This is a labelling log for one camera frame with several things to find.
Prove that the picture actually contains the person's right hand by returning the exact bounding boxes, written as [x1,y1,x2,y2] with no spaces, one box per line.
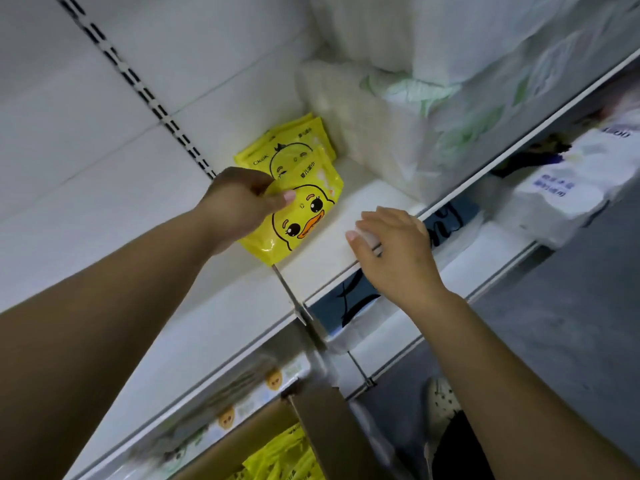
[345,205,448,318]

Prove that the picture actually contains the person's left hand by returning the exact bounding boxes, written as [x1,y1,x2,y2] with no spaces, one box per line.
[193,167,298,258]

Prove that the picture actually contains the white metal shelf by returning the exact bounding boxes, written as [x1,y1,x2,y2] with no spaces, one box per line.
[0,0,640,480]

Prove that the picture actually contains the brown cardboard box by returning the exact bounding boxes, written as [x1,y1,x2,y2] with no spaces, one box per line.
[170,379,391,480]

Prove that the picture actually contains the yellow duck packets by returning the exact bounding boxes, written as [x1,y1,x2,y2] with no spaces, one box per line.
[228,423,326,480]

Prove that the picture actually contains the person's right forearm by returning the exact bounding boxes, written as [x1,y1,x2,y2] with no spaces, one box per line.
[412,287,640,480]

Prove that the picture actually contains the person's left forearm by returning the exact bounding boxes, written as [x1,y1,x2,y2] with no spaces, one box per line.
[0,209,231,480]

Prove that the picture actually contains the person's right cream clog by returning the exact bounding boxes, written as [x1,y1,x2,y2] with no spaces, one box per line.
[423,375,463,466]

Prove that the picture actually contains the white duck tissue pack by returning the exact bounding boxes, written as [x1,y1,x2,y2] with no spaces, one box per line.
[130,349,313,480]

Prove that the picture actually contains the person's black trousers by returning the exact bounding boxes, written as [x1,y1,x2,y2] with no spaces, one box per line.
[430,409,501,480]

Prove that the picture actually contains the blue white roll pack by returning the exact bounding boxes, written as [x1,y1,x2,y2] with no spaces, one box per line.
[497,109,640,249]

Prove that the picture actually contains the plain white tissue pack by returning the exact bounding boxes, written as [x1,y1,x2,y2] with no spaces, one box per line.
[310,0,640,86]

